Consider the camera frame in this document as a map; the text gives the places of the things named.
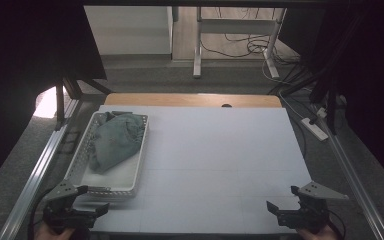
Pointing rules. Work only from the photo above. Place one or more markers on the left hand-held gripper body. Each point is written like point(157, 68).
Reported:
point(61, 200)

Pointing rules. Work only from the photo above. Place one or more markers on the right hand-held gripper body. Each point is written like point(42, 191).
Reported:
point(308, 210)

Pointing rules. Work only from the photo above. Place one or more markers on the white perforated plastic basket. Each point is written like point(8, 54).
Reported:
point(120, 176)

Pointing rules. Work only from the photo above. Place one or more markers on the grey-green garment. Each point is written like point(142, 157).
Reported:
point(116, 140)

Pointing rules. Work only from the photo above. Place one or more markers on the person's right hand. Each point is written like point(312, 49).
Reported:
point(316, 235)

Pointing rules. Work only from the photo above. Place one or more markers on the person's left hand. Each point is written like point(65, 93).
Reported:
point(51, 234)

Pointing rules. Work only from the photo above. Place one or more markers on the white power strip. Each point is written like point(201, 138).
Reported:
point(314, 129)

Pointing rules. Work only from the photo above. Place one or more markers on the white board table cover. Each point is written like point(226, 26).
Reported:
point(213, 160)

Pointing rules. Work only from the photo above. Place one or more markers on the white plug adaptor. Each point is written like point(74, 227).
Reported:
point(321, 112)

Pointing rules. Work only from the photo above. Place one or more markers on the black metal stand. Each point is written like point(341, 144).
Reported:
point(330, 106)
point(60, 103)

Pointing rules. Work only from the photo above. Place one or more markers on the small black table grommet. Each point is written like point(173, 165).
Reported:
point(226, 105)

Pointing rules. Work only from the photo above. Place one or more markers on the black curtain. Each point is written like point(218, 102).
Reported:
point(373, 83)
point(20, 66)

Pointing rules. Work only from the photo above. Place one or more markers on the wooden table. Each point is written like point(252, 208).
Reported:
point(180, 99)

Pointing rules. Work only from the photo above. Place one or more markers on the white cabinet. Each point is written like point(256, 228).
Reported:
point(130, 30)

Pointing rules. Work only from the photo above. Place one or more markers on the aluminium frame rail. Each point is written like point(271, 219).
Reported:
point(353, 180)
point(35, 186)

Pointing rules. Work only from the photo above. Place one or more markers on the white desk frame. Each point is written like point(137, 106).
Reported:
point(235, 26)

